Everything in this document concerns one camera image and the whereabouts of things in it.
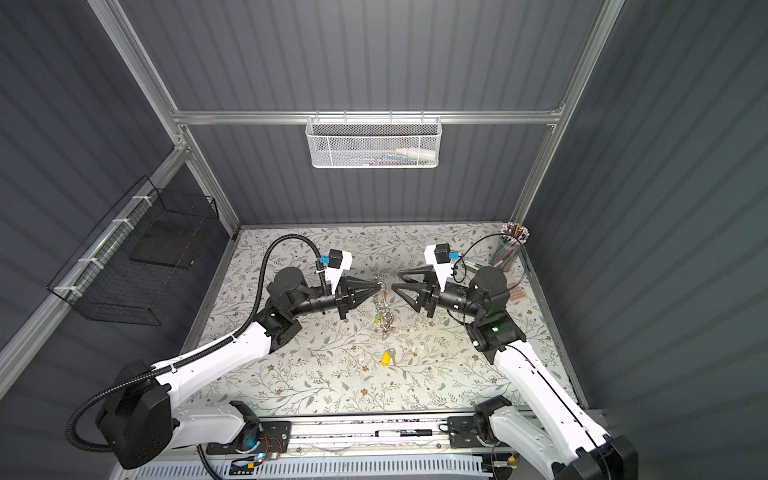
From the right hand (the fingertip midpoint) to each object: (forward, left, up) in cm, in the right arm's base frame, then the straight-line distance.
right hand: (400, 286), depth 64 cm
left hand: (+1, +4, -3) cm, 5 cm away
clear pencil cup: (+29, -36, -16) cm, 49 cm away
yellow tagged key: (-3, +4, -33) cm, 33 cm away
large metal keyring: (-3, +4, -8) cm, 9 cm away
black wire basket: (+7, +65, -2) cm, 65 cm away
